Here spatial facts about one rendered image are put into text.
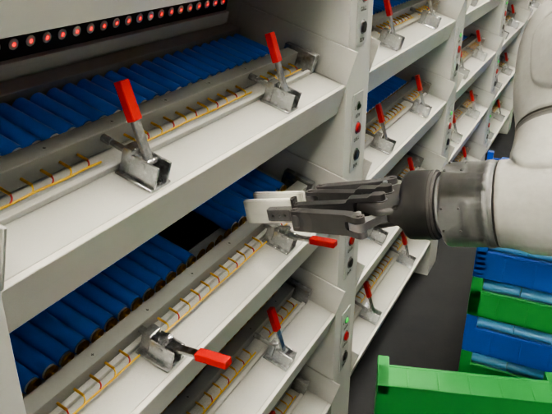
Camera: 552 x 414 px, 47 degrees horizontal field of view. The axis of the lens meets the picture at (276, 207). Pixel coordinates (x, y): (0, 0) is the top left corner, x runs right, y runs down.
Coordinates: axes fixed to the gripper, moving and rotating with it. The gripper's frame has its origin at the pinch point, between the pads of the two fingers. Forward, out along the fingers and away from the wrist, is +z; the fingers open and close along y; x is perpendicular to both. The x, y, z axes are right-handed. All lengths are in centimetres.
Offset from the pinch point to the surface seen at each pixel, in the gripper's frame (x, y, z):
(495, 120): 46, -210, 11
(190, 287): 4.5, 12.7, 5.6
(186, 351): 6.1, 21.9, 0.1
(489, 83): 20, -161, 3
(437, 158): 24, -91, 4
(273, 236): 5.8, -4.0, 3.8
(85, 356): 3.1, 28.3, 6.3
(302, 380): 41.0, -19.1, 13.4
